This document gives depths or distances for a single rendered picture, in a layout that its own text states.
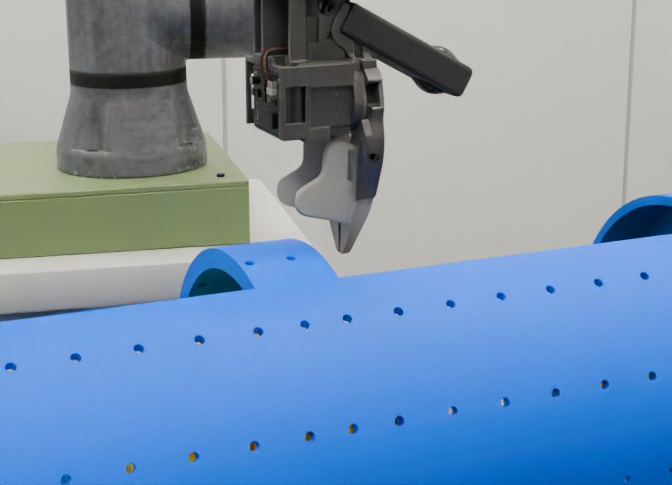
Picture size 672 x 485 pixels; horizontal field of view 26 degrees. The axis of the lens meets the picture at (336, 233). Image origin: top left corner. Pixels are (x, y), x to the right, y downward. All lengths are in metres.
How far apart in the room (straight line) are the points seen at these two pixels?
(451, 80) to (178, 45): 0.41
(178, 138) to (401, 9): 2.53
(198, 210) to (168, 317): 0.41
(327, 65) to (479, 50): 2.98
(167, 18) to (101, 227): 0.21
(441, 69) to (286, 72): 0.13
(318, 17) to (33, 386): 0.33
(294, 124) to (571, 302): 0.25
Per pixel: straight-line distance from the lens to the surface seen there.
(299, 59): 1.05
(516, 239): 4.16
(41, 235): 1.39
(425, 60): 1.09
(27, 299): 1.36
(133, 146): 1.42
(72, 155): 1.45
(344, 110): 1.05
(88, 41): 1.43
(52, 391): 0.96
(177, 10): 1.42
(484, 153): 4.07
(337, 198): 1.08
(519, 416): 1.07
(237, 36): 1.44
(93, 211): 1.39
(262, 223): 1.49
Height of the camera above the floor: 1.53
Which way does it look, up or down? 15 degrees down
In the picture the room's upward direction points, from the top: straight up
